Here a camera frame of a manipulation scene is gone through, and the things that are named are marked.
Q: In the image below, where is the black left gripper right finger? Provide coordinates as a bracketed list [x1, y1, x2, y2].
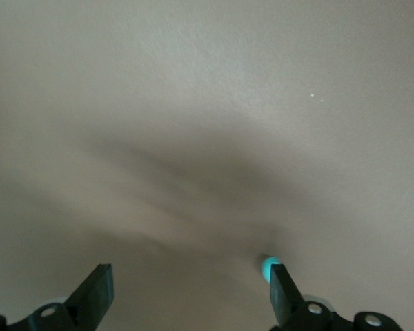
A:
[270, 263, 401, 331]

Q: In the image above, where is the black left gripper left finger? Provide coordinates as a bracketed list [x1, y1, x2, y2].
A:
[7, 263, 115, 331]

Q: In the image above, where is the teal letter j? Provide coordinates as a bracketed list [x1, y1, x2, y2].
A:
[259, 254, 281, 285]

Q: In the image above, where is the brown table cover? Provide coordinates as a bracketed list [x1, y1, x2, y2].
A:
[0, 0, 414, 331]

